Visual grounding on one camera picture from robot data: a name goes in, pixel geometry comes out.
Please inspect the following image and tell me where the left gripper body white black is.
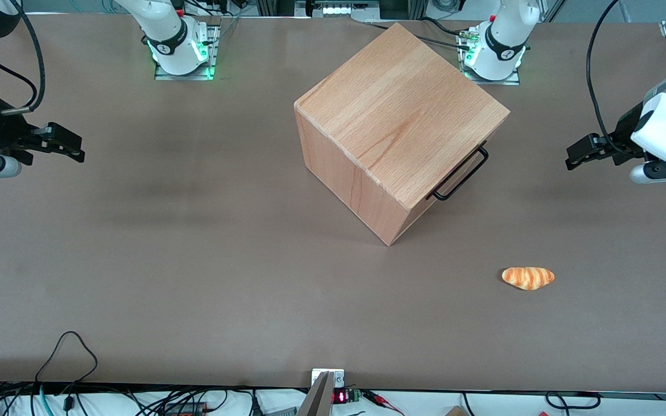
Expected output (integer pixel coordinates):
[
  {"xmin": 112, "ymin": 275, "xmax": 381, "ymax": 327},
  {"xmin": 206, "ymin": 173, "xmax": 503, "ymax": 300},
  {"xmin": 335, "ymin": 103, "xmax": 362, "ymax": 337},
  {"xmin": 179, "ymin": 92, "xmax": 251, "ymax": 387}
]
[{"xmin": 612, "ymin": 91, "xmax": 666, "ymax": 166}]

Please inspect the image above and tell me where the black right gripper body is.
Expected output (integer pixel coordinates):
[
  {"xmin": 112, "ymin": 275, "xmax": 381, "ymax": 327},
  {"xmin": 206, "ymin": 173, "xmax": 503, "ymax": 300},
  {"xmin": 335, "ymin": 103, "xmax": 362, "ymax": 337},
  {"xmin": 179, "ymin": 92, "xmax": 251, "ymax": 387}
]
[{"xmin": 0, "ymin": 95, "xmax": 42, "ymax": 169}]

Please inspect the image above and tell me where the wooden drawer with black handle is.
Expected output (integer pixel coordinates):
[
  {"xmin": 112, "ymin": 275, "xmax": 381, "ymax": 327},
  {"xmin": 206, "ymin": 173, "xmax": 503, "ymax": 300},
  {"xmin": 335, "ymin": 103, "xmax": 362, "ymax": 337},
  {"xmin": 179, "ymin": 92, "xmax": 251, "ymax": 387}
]
[{"xmin": 425, "ymin": 140, "xmax": 490, "ymax": 202}]

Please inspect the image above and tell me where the wooden drawer cabinet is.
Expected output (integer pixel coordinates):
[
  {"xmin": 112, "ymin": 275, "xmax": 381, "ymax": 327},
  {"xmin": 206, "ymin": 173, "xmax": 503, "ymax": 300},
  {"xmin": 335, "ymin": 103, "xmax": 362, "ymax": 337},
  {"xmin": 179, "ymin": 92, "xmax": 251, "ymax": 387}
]
[{"xmin": 294, "ymin": 22, "xmax": 511, "ymax": 247}]

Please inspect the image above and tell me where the orange toy bread roll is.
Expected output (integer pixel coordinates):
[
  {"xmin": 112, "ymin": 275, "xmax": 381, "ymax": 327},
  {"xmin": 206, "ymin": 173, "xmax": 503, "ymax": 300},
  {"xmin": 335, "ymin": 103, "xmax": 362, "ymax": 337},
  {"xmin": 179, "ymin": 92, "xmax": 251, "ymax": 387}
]
[{"xmin": 501, "ymin": 266, "xmax": 556, "ymax": 291}]

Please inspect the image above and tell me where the white lit device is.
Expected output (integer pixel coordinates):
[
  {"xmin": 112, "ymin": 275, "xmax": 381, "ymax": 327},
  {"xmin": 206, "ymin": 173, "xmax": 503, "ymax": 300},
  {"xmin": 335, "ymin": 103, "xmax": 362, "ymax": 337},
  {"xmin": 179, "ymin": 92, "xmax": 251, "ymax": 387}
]
[{"xmin": 308, "ymin": 0, "xmax": 381, "ymax": 17}]

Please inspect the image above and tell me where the orange black device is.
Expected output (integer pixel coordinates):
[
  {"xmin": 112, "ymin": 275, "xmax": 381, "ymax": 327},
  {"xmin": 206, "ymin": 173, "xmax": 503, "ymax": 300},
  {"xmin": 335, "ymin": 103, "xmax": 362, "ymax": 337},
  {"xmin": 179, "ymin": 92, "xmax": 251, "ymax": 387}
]
[{"xmin": 161, "ymin": 402, "xmax": 206, "ymax": 416}]

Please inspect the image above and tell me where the red clip lead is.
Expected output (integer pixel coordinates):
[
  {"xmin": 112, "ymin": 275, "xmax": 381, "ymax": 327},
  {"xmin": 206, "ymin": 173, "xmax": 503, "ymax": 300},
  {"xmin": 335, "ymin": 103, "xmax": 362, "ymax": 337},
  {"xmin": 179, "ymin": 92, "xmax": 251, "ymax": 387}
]
[{"xmin": 361, "ymin": 389, "xmax": 406, "ymax": 416}]

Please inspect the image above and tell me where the tan wedge-shaped board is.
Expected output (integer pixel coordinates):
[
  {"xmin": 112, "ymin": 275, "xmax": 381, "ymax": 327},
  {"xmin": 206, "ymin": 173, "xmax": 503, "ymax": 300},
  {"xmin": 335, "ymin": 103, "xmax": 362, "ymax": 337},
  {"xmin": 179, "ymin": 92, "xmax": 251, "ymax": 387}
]
[{"xmin": 296, "ymin": 371, "xmax": 335, "ymax": 416}]

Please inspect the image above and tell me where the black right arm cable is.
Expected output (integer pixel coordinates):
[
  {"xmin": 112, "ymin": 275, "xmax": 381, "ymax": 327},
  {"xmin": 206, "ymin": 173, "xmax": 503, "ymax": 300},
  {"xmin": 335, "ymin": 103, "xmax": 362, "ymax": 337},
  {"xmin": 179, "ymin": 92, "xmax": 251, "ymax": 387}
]
[{"xmin": 0, "ymin": 0, "xmax": 46, "ymax": 114}]

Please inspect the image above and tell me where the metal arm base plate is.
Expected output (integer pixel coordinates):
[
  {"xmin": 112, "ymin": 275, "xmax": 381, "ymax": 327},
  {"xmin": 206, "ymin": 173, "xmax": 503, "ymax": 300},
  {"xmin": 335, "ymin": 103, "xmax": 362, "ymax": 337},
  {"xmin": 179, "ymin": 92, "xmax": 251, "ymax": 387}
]
[
  {"xmin": 456, "ymin": 28, "xmax": 522, "ymax": 87},
  {"xmin": 153, "ymin": 22, "xmax": 222, "ymax": 81}
]

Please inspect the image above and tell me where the black cable on table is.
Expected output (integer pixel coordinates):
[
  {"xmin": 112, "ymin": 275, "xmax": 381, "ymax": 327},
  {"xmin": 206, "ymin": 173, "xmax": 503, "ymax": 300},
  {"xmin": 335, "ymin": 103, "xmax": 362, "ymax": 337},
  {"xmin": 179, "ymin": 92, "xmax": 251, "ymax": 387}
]
[{"xmin": 365, "ymin": 17, "xmax": 468, "ymax": 50}]

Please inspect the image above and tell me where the black looped cable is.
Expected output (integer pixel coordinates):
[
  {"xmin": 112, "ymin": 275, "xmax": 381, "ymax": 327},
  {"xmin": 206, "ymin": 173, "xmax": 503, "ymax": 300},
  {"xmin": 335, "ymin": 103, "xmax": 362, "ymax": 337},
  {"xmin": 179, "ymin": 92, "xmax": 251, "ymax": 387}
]
[{"xmin": 34, "ymin": 330, "xmax": 99, "ymax": 412}]

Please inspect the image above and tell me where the black cable with loop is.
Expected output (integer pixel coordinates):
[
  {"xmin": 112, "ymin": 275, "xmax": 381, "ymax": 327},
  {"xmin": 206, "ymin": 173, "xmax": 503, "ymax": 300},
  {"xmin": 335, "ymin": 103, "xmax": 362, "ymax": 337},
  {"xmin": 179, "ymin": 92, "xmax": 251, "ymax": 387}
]
[{"xmin": 543, "ymin": 391, "xmax": 603, "ymax": 411}]

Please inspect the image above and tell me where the silver metal bracket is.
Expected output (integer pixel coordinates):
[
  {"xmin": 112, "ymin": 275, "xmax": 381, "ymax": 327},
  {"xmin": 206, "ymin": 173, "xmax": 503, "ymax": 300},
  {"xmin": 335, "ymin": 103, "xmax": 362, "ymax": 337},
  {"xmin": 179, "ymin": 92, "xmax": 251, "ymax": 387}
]
[{"xmin": 311, "ymin": 368, "xmax": 346, "ymax": 389}]

